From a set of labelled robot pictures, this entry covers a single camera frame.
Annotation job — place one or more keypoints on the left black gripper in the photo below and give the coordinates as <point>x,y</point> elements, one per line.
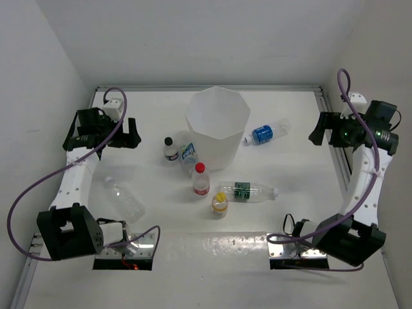
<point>126,140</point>

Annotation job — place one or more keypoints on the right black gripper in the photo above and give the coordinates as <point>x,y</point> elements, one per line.
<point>329,120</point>

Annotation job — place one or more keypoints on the blue label plastic bottle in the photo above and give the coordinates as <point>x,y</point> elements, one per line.
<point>268,132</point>

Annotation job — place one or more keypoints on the red cap plastic bottle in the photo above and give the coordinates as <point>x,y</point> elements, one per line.
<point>200,180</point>

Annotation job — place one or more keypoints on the green label plastic bottle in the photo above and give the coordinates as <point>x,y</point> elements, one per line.
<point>248,192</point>

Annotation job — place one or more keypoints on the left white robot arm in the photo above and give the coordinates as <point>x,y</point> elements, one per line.
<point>68,228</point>

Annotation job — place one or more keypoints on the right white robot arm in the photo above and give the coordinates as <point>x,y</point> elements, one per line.
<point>352,235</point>

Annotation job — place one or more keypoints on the white octagonal plastic bin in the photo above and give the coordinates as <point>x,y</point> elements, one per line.
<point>217,118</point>

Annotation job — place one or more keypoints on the black cap small bottle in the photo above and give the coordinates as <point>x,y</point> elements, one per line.
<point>171,150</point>

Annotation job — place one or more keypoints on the light blue label bottle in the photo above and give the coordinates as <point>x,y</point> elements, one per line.
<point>187,151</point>

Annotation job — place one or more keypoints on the clear unlabelled plastic bottle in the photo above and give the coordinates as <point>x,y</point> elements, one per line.
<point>123,201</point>

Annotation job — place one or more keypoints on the yellow cap small bottle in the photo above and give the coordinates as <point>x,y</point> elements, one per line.
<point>219,205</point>

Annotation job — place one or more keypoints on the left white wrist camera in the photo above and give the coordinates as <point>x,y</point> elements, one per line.
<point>112,106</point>

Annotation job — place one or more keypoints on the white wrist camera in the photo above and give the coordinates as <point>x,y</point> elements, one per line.
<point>358,101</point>
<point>112,106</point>

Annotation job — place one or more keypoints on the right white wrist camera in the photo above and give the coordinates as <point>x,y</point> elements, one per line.
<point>358,101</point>

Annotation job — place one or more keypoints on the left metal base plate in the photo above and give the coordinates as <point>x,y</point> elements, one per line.
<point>142,248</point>

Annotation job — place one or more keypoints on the metal base plate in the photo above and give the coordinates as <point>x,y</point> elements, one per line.
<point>142,248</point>
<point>280,246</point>

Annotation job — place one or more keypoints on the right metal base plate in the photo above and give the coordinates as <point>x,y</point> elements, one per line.
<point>280,246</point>

